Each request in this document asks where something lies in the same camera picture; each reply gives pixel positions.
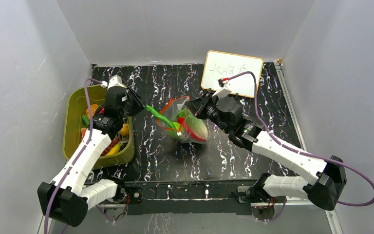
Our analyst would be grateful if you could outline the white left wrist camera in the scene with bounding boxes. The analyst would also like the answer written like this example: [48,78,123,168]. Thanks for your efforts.
[100,75,127,90]

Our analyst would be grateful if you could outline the white board orange frame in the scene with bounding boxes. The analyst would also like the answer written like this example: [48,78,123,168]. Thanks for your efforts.
[201,50,264,98]

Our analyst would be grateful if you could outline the dark green cucumber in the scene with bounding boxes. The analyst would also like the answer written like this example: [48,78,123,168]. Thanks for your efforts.
[81,115,90,128]

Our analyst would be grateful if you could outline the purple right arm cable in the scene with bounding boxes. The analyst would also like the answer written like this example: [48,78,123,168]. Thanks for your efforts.
[227,71,374,207]

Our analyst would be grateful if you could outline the green lettuce head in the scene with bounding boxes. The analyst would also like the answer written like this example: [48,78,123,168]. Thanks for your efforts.
[176,108,208,143]

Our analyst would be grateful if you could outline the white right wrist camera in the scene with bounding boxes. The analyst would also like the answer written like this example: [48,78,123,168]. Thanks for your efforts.
[212,78,232,98]

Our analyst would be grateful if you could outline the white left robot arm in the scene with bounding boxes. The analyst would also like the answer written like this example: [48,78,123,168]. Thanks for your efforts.
[37,86,146,227]

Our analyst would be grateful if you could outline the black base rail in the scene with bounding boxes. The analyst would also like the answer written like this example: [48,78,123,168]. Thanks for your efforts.
[45,179,291,216]

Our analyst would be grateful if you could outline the light green round fruit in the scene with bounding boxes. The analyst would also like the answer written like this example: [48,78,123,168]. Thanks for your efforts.
[173,122,184,133]

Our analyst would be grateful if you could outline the orange bumpy fruit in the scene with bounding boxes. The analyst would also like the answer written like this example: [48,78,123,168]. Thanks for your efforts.
[85,104,99,119]

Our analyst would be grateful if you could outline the green chili pepper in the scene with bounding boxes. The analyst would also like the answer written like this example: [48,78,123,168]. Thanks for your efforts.
[145,105,176,130]

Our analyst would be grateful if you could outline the clear zip top bag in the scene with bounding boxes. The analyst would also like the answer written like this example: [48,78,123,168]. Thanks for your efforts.
[156,96,208,144]

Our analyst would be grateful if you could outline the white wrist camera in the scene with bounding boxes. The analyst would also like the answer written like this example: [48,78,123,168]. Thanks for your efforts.
[100,75,127,90]
[212,78,232,98]

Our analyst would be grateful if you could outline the watermelon slice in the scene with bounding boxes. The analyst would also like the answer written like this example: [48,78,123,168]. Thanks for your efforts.
[80,128,87,141]

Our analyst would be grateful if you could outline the red grape bunch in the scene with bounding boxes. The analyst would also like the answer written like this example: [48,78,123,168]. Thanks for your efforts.
[101,136,120,156]

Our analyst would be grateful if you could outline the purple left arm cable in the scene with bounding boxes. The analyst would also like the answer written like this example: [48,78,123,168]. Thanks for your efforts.
[43,78,104,234]

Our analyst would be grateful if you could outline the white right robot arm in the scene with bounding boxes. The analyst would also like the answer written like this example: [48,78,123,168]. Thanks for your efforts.
[185,94,346,211]

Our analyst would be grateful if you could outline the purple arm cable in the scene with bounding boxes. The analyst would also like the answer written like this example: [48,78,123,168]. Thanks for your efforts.
[227,71,374,207]
[43,78,104,234]

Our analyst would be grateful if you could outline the olive green plastic basket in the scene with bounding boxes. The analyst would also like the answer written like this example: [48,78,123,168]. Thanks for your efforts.
[63,85,135,169]

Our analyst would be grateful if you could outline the orange tangerine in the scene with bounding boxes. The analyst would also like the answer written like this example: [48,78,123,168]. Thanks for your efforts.
[119,123,130,137]

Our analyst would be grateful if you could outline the yellow banana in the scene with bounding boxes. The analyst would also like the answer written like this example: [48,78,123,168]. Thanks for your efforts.
[105,143,121,156]

